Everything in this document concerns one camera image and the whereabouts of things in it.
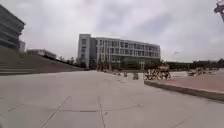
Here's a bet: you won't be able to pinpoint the street lamp pole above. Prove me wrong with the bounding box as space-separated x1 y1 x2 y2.
171 50 181 63

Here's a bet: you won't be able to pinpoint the low grey building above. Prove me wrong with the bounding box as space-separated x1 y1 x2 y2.
26 48 58 60

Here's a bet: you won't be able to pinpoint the dark grey building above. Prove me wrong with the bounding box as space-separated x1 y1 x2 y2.
0 3 26 53

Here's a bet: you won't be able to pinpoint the raised red paved ground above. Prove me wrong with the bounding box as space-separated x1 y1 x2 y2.
146 70 224 94

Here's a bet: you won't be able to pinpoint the wide grey steps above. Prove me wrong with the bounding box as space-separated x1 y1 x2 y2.
0 46 91 77

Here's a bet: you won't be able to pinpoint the grey paved plaza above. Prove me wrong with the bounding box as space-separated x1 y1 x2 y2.
0 69 224 128

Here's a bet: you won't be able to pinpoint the row of trees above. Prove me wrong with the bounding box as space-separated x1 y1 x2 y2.
58 55 79 66
161 58 224 71

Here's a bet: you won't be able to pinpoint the grey kerb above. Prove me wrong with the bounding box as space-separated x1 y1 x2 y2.
143 79 224 103

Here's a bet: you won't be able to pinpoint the white building with windows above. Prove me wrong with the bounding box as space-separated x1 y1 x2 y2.
76 33 162 70

